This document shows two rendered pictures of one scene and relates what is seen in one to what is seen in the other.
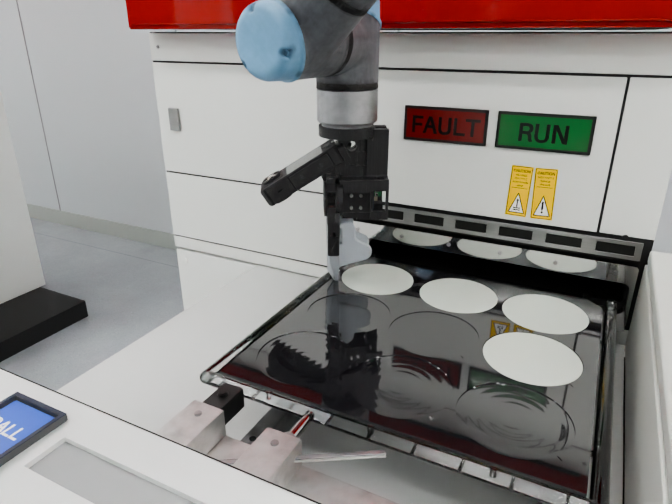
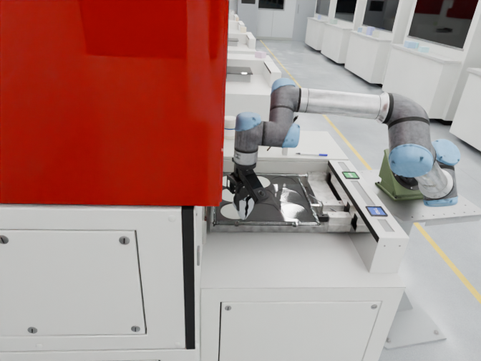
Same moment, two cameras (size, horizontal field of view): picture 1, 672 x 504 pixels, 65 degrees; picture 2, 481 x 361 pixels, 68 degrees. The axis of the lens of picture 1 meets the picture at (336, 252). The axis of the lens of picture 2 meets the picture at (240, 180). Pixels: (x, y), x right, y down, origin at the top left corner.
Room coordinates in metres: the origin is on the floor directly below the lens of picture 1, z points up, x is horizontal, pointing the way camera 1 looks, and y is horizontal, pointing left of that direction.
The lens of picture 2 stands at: (1.22, 0.84, 1.59)
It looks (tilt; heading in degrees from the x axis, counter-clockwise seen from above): 28 degrees down; 238
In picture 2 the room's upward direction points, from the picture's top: 3 degrees clockwise
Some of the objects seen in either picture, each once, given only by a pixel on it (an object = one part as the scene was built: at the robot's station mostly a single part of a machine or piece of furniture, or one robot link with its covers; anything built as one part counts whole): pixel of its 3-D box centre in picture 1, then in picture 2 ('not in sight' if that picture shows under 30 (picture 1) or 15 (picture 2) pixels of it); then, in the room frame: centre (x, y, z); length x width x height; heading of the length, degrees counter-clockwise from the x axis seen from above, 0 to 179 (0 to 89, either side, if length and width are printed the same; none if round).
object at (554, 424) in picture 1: (433, 334); (260, 195); (0.53, -0.11, 0.90); 0.34 x 0.34 x 0.01; 63
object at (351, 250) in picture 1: (349, 252); (245, 204); (0.65, -0.02, 0.95); 0.06 x 0.03 x 0.09; 93
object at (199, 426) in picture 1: (180, 443); (338, 217); (0.35, 0.13, 0.89); 0.08 x 0.03 x 0.03; 153
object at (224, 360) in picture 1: (296, 303); (267, 223); (0.61, 0.05, 0.90); 0.37 x 0.01 x 0.01; 153
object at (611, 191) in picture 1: (362, 170); (200, 192); (0.81, -0.04, 1.02); 0.82 x 0.03 x 0.40; 63
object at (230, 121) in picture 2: not in sight; (229, 127); (0.43, -0.55, 1.01); 0.07 x 0.07 x 0.10
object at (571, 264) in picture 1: (465, 267); (205, 197); (0.72, -0.19, 0.89); 0.44 x 0.02 x 0.10; 63
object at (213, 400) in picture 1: (223, 402); (322, 217); (0.41, 0.11, 0.90); 0.04 x 0.02 x 0.03; 153
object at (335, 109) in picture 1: (347, 107); (245, 155); (0.67, -0.01, 1.13); 0.08 x 0.08 x 0.05
